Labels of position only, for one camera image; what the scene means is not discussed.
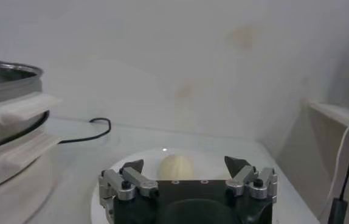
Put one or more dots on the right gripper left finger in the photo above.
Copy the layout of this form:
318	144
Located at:
138	179

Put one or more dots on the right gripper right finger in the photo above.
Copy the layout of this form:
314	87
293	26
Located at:
241	178

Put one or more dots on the white steamed baozi bun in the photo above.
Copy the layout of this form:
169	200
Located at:
176	169

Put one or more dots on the stainless steel steamer basket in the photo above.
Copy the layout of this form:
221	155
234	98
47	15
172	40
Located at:
10	88

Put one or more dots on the white round plate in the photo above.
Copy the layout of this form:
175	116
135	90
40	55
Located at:
211	164

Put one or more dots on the white side desk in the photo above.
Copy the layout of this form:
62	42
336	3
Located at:
314	167

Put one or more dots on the cream electric cooker base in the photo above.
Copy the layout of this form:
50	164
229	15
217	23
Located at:
10	170

